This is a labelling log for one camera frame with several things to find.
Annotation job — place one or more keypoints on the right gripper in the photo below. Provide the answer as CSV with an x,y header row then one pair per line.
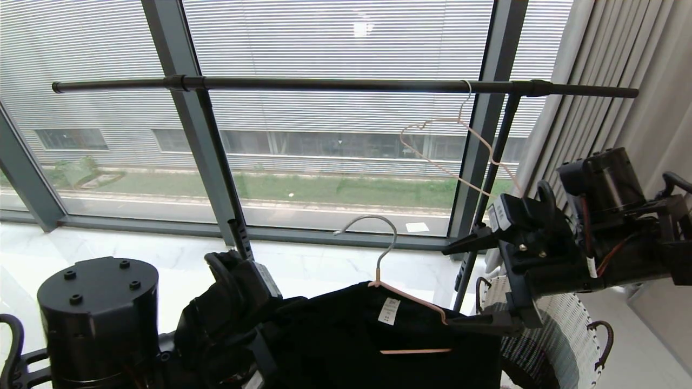
x,y
551,270

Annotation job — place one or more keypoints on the pink clothes hanger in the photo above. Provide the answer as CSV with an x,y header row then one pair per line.
x,y
478,139
386,237

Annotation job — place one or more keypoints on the black short-sleeved shirt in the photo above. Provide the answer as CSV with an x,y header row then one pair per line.
x,y
335,346

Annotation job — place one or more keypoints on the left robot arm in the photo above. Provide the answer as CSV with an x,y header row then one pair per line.
x,y
97,319

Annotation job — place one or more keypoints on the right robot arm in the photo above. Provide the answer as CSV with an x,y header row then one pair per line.
x,y
605,178

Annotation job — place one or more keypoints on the white laundry basket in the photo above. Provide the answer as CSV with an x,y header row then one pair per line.
x,y
562,346

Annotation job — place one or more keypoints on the black clothes rack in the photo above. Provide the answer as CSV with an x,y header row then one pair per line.
x,y
324,84

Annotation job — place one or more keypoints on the beige curtain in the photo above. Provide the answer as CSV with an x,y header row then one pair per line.
x,y
638,108

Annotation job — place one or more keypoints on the window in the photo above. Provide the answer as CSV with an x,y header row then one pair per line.
x,y
324,43

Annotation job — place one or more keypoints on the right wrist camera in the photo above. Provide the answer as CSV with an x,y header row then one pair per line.
x,y
519,216

